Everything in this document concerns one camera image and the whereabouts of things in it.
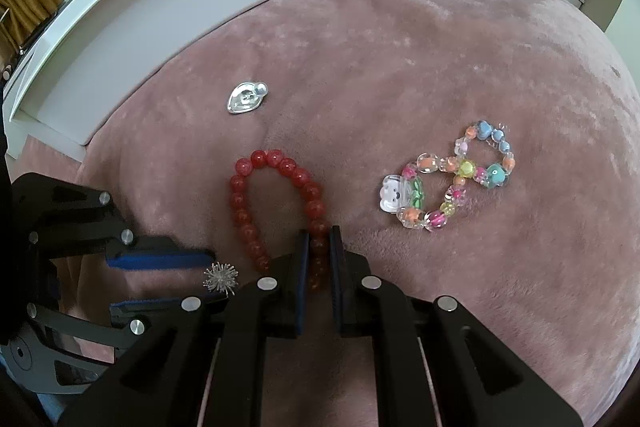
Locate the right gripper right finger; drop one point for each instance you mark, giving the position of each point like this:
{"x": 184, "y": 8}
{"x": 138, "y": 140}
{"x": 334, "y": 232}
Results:
{"x": 359, "y": 298}

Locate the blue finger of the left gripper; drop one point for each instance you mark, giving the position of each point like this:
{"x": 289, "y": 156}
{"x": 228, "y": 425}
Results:
{"x": 160, "y": 259}
{"x": 151, "y": 309}

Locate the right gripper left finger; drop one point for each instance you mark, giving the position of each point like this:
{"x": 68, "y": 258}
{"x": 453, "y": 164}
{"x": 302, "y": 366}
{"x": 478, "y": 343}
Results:
{"x": 286, "y": 303}

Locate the silver spiky brooch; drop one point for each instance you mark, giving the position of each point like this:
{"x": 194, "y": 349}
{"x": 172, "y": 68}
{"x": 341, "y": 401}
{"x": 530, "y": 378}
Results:
{"x": 221, "y": 278}

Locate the silver heart pendant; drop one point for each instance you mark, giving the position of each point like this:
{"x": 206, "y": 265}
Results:
{"x": 246, "y": 97}

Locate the pink plush blanket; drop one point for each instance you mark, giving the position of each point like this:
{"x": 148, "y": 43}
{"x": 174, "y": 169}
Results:
{"x": 357, "y": 88}

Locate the mustard yellow curtain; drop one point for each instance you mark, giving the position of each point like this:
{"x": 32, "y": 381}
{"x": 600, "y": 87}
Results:
{"x": 23, "y": 17}

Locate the white storage tray box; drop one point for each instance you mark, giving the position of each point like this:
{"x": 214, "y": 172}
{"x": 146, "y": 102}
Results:
{"x": 91, "y": 57}

